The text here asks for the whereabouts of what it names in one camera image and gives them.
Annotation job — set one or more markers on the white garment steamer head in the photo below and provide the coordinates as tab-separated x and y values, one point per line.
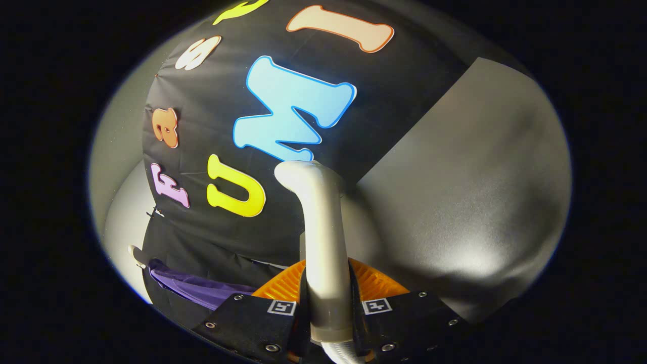
323	242

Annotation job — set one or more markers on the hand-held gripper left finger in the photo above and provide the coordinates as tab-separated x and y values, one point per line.
303	323

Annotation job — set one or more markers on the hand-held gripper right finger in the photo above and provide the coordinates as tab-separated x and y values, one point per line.
358	323

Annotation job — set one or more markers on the white clothes hanger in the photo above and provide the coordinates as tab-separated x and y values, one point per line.
136	255

